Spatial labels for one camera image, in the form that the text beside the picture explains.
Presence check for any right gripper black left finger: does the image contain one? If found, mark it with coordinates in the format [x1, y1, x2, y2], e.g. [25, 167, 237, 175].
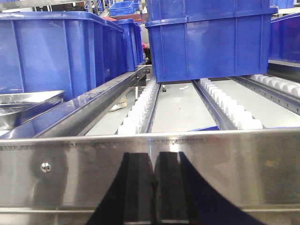
[86, 153, 155, 225]

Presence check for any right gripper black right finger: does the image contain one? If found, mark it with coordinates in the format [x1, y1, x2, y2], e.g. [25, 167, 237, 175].
[155, 152, 262, 225]

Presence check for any silver tray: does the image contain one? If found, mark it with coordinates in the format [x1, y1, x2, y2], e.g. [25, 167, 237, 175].
[0, 90, 65, 130]

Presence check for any white roller track left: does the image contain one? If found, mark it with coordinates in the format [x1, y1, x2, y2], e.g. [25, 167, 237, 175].
[116, 77, 160, 135]

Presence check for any white roller track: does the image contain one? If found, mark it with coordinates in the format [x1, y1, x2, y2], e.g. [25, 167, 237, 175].
[192, 78, 264, 130]
[116, 77, 160, 135]
[249, 74, 300, 98]

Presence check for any white roller track middle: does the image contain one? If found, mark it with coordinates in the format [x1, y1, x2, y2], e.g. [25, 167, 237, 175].
[192, 78, 264, 130]

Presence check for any white roller track right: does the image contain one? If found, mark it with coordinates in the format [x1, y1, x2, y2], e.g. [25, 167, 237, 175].
[249, 74, 300, 98]

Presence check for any large blue bin left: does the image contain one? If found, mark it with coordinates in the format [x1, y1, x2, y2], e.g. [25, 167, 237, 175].
[0, 11, 124, 100]

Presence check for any large blue bin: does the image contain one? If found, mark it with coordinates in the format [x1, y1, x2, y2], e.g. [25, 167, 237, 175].
[145, 7, 277, 82]
[0, 11, 124, 100]

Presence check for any large blue bin centre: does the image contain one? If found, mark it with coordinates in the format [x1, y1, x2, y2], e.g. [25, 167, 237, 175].
[145, 7, 277, 82]

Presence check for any upper stacked blue bin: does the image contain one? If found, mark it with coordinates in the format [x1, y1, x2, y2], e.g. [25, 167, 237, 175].
[147, 0, 270, 21]

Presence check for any small distant blue bin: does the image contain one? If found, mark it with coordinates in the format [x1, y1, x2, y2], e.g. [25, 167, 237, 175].
[109, 0, 135, 16]

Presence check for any blue bin far right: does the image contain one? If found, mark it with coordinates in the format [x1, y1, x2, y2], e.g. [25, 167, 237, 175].
[269, 13, 300, 63]

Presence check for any stainless steel rack front rail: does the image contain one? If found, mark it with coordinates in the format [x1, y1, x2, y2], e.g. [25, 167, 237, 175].
[0, 128, 300, 225]

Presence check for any steel lane divider rail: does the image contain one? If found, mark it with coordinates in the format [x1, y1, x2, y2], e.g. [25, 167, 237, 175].
[35, 65, 152, 138]

